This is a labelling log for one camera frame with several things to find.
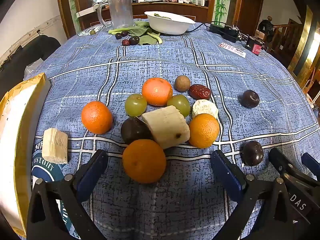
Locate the black sofa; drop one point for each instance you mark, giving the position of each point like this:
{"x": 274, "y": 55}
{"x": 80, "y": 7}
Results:
{"x": 27, "y": 55}

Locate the white flat box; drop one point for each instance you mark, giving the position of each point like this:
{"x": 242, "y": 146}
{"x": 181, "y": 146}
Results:
{"x": 86, "y": 12}

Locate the red jujube date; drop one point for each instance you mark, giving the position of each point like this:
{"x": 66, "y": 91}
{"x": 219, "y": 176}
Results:
{"x": 125, "y": 42}
{"x": 199, "y": 91}

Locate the brown longan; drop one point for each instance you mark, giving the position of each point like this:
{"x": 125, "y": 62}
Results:
{"x": 181, "y": 83}

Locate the small dark fruit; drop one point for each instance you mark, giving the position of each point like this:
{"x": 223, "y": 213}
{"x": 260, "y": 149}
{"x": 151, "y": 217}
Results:
{"x": 124, "y": 33}
{"x": 118, "y": 35}

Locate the large peeled banana piece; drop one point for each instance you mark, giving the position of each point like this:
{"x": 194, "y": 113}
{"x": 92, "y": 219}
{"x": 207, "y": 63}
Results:
{"x": 166, "y": 127}

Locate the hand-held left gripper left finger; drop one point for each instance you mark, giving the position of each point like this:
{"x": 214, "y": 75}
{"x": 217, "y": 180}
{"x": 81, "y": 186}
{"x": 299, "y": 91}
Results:
{"x": 96, "y": 166}

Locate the red and black box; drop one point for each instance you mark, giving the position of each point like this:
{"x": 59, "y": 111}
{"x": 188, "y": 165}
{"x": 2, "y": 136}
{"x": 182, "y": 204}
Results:
{"x": 254, "y": 45}

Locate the dark figurine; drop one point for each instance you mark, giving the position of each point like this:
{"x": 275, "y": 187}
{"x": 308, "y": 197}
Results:
{"x": 266, "y": 27}

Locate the black power strip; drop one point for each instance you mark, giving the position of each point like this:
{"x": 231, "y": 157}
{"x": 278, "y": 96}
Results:
{"x": 222, "y": 31}

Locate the orange mandarin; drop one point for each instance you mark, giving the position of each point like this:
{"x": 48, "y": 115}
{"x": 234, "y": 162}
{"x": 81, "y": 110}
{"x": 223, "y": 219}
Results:
{"x": 97, "y": 117}
{"x": 204, "y": 130}
{"x": 144, "y": 161}
{"x": 157, "y": 91}

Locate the dark purple plum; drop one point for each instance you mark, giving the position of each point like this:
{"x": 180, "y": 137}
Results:
{"x": 250, "y": 99}
{"x": 253, "y": 153}
{"x": 134, "y": 40}
{"x": 133, "y": 130}

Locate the small flat banana piece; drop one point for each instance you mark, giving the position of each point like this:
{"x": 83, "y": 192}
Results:
{"x": 55, "y": 146}

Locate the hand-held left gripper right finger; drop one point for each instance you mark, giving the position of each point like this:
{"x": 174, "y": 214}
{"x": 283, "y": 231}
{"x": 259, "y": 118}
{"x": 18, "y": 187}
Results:
{"x": 225, "y": 166}

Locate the white foam tray yellow tape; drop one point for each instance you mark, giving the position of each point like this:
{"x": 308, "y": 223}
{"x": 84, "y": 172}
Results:
{"x": 15, "y": 135}

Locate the clear plastic bag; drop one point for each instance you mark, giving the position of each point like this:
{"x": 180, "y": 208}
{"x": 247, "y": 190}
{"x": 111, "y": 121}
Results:
{"x": 32, "y": 68}

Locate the clear plastic pitcher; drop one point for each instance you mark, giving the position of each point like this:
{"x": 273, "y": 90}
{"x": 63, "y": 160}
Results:
{"x": 120, "y": 10}

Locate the white bowl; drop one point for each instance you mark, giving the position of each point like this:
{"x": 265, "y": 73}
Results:
{"x": 168, "y": 25}

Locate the white and red card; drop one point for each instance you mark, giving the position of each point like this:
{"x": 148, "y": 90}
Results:
{"x": 232, "y": 49}

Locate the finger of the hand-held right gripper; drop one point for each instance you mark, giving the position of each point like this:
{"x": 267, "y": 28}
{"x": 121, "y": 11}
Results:
{"x": 278, "y": 158}
{"x": 311, "y": 161}

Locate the leafy green vegetable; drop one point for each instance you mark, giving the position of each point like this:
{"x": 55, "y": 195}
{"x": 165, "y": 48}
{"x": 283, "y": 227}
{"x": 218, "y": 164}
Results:
{"x": 145, "y": 32}

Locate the round peeled banana piece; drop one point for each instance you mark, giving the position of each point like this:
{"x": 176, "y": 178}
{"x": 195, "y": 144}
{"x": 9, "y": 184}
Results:
{"x": 205, "y": 108}

